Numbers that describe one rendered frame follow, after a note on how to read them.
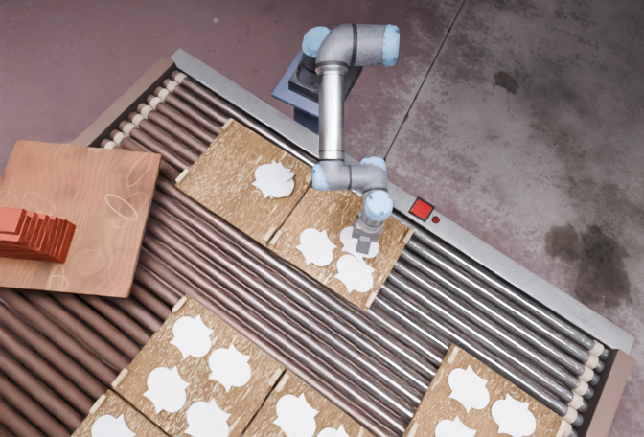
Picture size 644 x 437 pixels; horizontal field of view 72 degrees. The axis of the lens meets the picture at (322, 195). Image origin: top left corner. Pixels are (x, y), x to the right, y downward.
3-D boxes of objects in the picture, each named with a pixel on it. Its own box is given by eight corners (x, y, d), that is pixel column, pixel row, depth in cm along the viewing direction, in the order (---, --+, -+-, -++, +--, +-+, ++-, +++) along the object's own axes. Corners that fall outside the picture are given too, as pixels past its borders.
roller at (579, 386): (155, 98, 183) (151, 91, 179) (587, 386, 153) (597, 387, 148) (147, 106, 182) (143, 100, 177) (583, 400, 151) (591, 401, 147)
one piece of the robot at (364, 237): (352, 240, 131) (345, 253, 146) (381, 246, 131) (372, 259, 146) (358, 203, 136) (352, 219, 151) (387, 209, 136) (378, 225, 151)
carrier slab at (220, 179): (233, 120, 177) (232, 118, 175) (318, 174, 171) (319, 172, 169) (174, 187, 165) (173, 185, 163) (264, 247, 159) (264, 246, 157)
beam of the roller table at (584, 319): (182, 56, 194) (179, 47, 189) (624, 338, 162) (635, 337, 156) (170, 69, 191) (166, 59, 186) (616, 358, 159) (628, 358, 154)
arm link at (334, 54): (313, 15, 124) (313, 190, 124) (353, 16, 125) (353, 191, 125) (310, 31, 135) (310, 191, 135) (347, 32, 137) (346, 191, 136)
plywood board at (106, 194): (19, 142, 156) (16, 139, 154) (162, 156, 158) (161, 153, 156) (-35, 283, 137) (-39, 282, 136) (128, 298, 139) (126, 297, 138)
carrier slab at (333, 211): (320, 174, 171) (320, 172, 169) (413, 231, 165) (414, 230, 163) (267, 248, 159) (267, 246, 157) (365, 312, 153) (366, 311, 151)
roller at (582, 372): (163, 90, 185) (160, 82, 180) (593, 374, 155) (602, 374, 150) (155, 98, 184) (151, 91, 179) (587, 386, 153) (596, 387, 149)
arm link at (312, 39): (301, 46, 178) (302, 22, 166) (333, 47, 179) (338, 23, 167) (301, 71, 174) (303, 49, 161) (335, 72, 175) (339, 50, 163)
